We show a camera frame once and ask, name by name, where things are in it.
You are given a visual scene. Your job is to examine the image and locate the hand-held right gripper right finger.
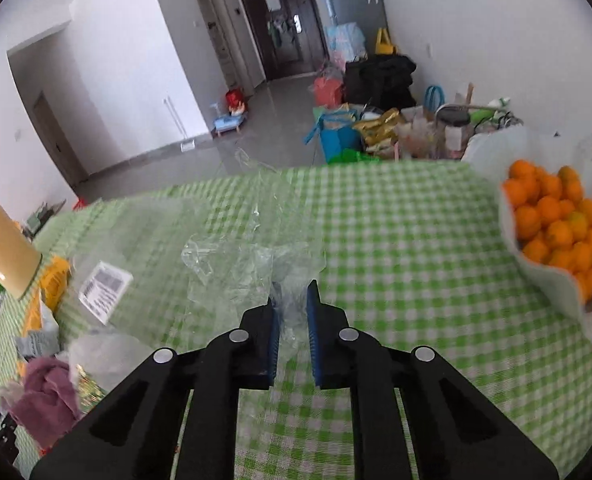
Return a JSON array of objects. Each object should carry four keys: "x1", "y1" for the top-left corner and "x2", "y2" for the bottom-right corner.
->
[{"x1": 306, "y1": 280, "x2": 559, "y2": 480}]

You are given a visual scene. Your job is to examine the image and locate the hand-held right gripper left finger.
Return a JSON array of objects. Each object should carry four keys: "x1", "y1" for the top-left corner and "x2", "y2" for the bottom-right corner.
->
[{"x1": 30, "y1": 296, "x2": 281, "y2": 480}]

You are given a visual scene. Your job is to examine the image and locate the clear plastic wrap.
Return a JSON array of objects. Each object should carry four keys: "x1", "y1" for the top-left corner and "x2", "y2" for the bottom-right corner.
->
[{"x1": 181, "y1": 232, "x2": 327, "y2": 361}]

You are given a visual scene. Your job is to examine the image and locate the clear plastic container with label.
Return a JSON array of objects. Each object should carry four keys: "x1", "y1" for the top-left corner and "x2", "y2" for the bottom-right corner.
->
[{"x1": 68, "y1": 195, "x2": 201, "y2": 331}]

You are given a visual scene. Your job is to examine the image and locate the green checked tablecloth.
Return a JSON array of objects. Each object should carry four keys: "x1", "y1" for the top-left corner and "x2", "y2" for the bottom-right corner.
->
[{"x1": 0, "y1": 160, "x2": 592, "y2": 480}]

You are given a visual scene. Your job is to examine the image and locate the clear plastic bag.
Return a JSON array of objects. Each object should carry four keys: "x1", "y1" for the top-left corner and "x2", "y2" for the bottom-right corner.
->
[{"x1": 68, "y1": 332, "x2": 151, "y2": 396}]

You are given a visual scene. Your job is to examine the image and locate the green plastic bag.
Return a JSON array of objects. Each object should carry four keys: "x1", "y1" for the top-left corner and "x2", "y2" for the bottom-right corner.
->
[{"x1": 328, "y1": 149, "x2": 381, "y2": 165}]

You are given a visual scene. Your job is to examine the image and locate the blue bag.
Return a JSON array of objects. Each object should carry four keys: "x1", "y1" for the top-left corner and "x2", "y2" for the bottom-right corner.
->
[{"x1": 316, "y1": 112, "x2": 364, "y2": 163}]

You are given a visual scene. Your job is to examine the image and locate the gold snack packets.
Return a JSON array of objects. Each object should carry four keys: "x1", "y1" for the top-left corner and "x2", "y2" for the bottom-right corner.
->
[{"x1": 353, "y1": 110, "x2": 407, "y2": 153}]

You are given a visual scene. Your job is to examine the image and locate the blue stool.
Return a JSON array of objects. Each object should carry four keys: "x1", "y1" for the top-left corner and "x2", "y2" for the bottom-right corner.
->
[{"x1": 212, "y1": 110, "x2": 249, "y2": 136}]

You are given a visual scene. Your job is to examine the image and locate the orange snack packet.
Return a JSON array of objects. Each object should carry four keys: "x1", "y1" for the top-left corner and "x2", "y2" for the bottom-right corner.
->
[{"x1": 26, "y1": 255, "x2": 71, "y2": 333}]

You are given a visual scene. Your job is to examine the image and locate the pale scalloped bowl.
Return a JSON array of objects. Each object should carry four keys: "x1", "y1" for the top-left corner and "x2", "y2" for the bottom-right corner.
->
[{"x1": 498, "y1": 160, "x2": 592, "y2": 346}]

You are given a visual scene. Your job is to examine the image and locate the purple cloth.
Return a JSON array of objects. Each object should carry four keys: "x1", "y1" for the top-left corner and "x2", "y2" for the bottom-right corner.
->
[{"x1": 0, "y1": 357, "x2": 84, "y2": 448}]

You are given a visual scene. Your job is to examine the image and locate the red bag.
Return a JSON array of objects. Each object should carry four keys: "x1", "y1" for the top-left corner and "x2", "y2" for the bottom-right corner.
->
[{"x1": 313, "y1": 75, "x2": 345, "y2": 108}]

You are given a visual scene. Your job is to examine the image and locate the jar with black lid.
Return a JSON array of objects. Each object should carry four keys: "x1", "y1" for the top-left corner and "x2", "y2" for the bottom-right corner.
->
[{"x1": 436, "y1": 105, "x2": 472, "y2": 158}]

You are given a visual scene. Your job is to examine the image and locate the low side table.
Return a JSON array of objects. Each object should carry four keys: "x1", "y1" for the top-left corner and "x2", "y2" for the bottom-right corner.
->
[{"x1": 23, "y1": 200, "x2": 69, "y2": 236}]

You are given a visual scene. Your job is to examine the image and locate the black bag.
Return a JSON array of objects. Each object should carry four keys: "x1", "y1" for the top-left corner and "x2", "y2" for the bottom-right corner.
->
[{"x1": 345, "y1": 54, "x2": 417, "y2": 111}]

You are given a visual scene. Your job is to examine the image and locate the pile of oranges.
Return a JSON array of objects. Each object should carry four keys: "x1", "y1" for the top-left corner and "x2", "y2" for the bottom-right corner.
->
[{"x1": 503, "y1": 159, "x2": 592, "y2": 313}]

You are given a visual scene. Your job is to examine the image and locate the yellow thermos jug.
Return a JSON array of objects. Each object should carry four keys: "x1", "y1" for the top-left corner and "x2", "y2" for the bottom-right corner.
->
[{"x1": 0, "y1": 185, "x2": 43, "y2": 301}]

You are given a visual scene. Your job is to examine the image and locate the pastel patterned bag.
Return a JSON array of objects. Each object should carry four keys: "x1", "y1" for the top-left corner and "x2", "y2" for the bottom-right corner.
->
[{"x1": 326, "y1": 22, "x2": 367, "y2": 61}]

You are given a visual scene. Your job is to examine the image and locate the yellow bag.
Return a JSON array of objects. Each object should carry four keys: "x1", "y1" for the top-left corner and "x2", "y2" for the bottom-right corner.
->
[{"x1": 374, "y1": 27, "x2": 398, "y2": 56}]

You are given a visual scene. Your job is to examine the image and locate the dark entrance door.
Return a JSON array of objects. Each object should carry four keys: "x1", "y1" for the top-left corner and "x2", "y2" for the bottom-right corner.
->
[{"x1": 236, "y1": 0, "x2": 327, "y2": 81}]

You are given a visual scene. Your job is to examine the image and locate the grey fridge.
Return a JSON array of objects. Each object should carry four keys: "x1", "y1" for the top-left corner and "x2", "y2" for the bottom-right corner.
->
[{"x1": 321, "y1": 0, "x2": 389, "y2": 56}]

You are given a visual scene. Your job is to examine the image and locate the blue bag handles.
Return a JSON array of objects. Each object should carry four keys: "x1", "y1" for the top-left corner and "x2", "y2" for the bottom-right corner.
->
[{"x1": 423, "y1": 85, "x2": 447, "y2": 121}]

